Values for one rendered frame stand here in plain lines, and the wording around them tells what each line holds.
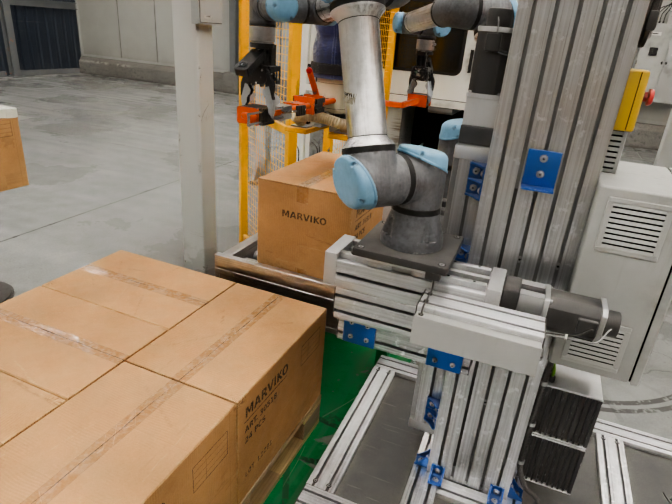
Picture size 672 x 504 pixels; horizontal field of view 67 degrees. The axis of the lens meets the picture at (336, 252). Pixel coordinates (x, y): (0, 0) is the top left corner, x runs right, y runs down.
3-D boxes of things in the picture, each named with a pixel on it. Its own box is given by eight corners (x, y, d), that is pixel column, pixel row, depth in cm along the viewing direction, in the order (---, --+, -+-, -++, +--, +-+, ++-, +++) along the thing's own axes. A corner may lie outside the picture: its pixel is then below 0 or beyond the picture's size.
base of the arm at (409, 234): (447, 238, 128) (454, 200, 124) (434, 259, 115) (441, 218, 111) (390, 226, 133) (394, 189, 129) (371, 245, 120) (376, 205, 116)
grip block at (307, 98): (302, 109, 192) (302, 93, 189) (325, 112, 188) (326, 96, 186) (291, 111, 185) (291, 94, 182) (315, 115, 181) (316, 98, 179)
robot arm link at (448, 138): (429, 157, 166) (435, 115, 161) (466, 158, 170) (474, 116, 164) (444, 167, 156) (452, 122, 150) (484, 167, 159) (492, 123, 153)
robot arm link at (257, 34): (266, 27, 143) (242, 25, 146) (266, 44, 145) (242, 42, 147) (280, 28, 149) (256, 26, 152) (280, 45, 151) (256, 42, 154)
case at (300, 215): (317, 227, 265) (322, 150, 249) (390, 243, 252) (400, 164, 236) (256, 269, 214) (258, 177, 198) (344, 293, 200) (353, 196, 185)
